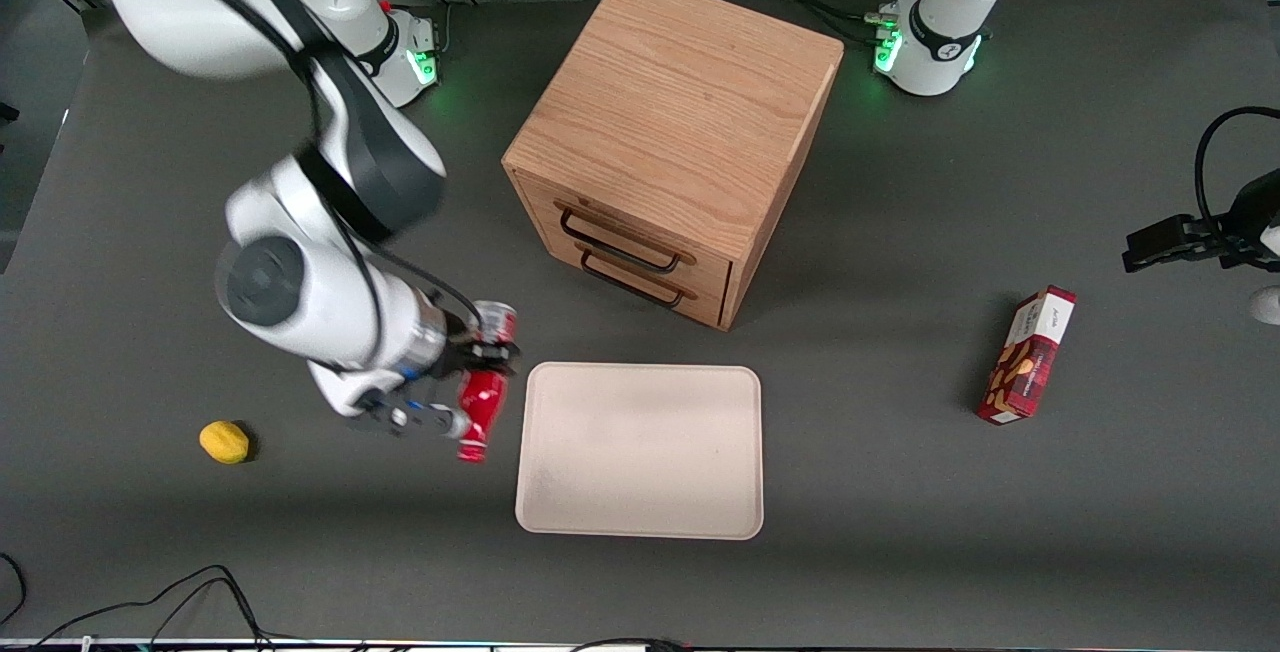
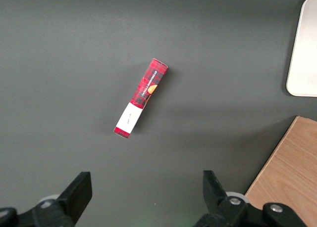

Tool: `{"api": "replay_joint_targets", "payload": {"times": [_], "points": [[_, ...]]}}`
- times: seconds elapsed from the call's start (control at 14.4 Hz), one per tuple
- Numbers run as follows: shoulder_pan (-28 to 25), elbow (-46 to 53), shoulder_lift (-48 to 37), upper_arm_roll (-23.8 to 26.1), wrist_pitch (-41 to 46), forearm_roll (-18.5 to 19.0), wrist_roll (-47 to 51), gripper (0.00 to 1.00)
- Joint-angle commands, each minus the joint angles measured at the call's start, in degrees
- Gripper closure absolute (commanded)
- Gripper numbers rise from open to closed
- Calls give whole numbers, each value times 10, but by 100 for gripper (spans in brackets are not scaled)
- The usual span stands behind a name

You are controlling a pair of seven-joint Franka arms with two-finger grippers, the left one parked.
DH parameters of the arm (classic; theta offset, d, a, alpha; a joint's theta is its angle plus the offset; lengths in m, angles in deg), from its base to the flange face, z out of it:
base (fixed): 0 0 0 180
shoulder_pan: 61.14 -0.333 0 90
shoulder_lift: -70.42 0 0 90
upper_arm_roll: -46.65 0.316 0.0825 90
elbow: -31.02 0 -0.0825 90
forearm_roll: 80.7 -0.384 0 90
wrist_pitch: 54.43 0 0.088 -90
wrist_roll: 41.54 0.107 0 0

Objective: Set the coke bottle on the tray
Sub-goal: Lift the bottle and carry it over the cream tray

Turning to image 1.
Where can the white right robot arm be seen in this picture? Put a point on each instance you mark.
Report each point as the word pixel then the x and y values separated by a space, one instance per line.
pixel 300 302

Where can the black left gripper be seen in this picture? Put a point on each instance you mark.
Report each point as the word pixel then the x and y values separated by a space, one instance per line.
pixel 1243 228

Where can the red cookie box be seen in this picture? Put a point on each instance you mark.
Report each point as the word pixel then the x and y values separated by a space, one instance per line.
pixel 1028 357

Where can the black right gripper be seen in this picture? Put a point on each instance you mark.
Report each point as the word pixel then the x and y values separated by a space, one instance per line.
pixel 461 356

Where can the beige rectangular tray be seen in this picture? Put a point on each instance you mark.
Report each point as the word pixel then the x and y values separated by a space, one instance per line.
pixel 640 450

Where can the yellow lemon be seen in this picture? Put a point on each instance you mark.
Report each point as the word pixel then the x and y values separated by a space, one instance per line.
pixel 224 442

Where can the wooden drawer cabinet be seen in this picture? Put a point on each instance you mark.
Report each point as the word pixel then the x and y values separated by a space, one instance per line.
pixel 680 112

